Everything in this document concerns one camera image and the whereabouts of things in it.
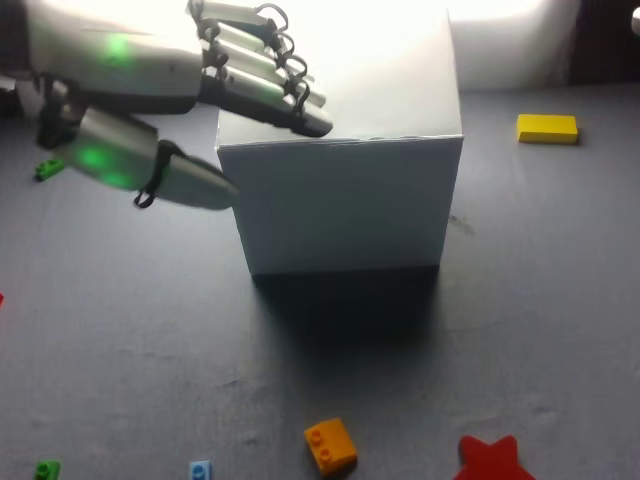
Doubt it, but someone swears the cardboard box with flaps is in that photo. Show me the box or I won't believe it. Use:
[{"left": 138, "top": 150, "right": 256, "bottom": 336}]
[{"left": 214, "top": 8, "right": 466, "bottom": 279}]

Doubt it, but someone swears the orange toy brick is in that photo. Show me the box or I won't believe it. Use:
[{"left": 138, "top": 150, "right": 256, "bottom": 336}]
[{"left": 303, "top": 417, "right": 359, "bottom": 474}]

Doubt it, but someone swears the grey table cloth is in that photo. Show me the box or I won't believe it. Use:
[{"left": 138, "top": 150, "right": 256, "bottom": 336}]
[{"left": 0, "top": 82, "right": 640, "bottom": 480}]

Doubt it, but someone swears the green toy brick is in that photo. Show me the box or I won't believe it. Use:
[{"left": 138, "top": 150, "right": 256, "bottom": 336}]
[
  {"left": 33, "top": 158, "right": 65, "bottom": 182},
  {"left": 33, "top": 458, "right": 63, "bottom": 480}
]

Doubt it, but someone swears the red star block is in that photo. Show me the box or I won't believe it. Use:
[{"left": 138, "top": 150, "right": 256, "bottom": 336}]
[{"left": 451, "top": 433, "right": 537, "bottom": 480}]

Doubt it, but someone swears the white backdrop sheet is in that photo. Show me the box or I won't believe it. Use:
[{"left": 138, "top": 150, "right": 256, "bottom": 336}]
[{"left": 29, "top": 0, "right": 576, "bottom": 94}]

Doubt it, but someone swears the yellow rectangular block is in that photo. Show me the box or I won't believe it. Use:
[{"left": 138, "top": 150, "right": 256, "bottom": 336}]
[{"left": 516, "top": 113, "right": 580, "bottom": 146}]

